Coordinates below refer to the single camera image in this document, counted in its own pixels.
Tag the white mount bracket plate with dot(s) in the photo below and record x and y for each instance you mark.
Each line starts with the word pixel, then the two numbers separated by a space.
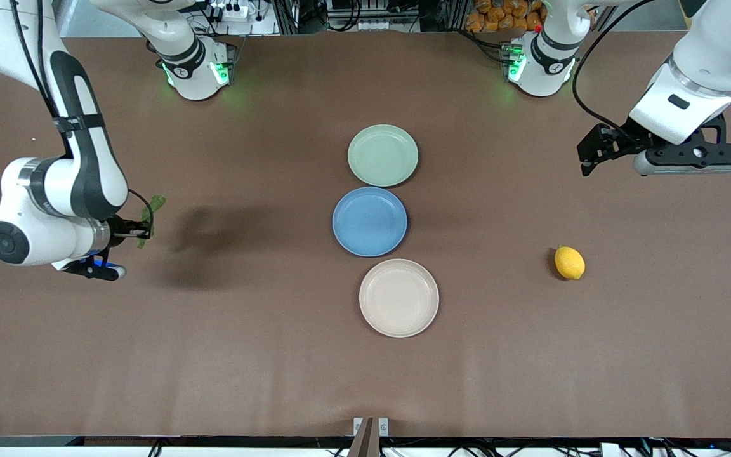
pixel 383 426

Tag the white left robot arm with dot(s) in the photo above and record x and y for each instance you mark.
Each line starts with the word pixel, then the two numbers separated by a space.
pixel 708 44

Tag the beige plate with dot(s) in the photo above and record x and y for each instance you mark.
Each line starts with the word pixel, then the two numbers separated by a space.
pixel 398 298

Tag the yellow lemon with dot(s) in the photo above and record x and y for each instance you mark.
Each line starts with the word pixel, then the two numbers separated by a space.
pixel 570 263

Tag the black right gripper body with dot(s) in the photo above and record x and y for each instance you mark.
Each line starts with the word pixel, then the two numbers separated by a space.
pixel 120 228

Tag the white power strip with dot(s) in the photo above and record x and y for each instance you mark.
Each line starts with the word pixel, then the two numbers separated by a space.
pixel 229 11

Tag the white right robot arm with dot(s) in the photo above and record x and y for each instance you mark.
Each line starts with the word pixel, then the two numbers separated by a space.
pixel 54 190

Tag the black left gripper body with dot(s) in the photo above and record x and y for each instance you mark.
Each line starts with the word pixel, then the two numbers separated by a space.
pixel 620 142

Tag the blue plate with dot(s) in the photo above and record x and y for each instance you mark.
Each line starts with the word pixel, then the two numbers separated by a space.
pixel 368 222

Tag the green lettuce leaf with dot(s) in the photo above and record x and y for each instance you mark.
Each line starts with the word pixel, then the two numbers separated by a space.
pixel 157 203

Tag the brown camera mount post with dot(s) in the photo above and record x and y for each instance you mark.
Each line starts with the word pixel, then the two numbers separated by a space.
pixel 363 441

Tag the light green plate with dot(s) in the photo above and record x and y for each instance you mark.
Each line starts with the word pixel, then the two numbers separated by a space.
pixel 382 155

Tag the orange snack packets pile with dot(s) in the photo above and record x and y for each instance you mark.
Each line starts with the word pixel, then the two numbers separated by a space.
pixel 499 16

